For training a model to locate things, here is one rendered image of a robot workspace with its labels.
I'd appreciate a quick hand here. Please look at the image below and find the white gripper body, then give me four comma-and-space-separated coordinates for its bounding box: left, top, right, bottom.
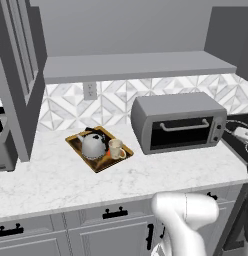
233, 126, 248, 147

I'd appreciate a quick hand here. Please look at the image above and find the cream mug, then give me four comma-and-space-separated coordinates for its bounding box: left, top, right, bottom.
108, 138, 127, 160

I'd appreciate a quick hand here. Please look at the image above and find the brown wooden tray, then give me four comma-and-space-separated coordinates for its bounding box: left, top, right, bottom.
64, 125, 135, 174

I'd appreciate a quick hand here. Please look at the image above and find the grey cabinet door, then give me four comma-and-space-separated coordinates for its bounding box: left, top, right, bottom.
0, 0, 48, 163

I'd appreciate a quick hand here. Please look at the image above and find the black hob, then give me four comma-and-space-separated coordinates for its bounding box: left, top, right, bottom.
223, 112, 248, 165

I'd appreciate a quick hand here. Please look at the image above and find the toaster oven glass door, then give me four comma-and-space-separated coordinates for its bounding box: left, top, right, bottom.
149, 116, 216, 151

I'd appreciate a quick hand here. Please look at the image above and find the grey drawer front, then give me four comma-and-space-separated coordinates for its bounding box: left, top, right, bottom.
195, 185, 244, 208
0, 213, 56, 242
65, 200, 156, 232

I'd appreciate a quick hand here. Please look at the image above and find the grey toaster oven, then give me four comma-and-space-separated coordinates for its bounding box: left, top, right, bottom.
130, 91, 228, 155

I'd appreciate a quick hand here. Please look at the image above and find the grey cupboard door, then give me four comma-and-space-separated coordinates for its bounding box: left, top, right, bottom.
155, 205, 238, 256
0, 231, 64, 256
67, 221, 158, 256

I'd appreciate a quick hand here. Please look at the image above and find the grey coffee machine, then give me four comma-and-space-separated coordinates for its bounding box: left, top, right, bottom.
0, 106, 19, 173

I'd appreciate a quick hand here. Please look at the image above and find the grey toaster oven door handle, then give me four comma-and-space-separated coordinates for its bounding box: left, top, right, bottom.
158, 118, 211, 133

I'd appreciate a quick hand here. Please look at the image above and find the black drawer handle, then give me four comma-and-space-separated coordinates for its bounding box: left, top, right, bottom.
0, 222, 25, 239
102, 206, 129, 220
206, 191, 219, 201

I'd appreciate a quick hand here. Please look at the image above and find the grey wall cabinet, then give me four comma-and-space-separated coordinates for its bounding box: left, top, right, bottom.
203, 5, 248, 85

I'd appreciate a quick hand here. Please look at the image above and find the grey wall shelf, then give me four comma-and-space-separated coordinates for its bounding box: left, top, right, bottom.
42, 50, 238, 85

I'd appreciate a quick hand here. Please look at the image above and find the white kettle with black handle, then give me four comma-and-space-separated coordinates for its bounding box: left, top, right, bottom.
76, 126, 108, 161

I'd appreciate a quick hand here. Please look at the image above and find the white wall outlet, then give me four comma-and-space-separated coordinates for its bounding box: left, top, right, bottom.
82, 81, 98, 101

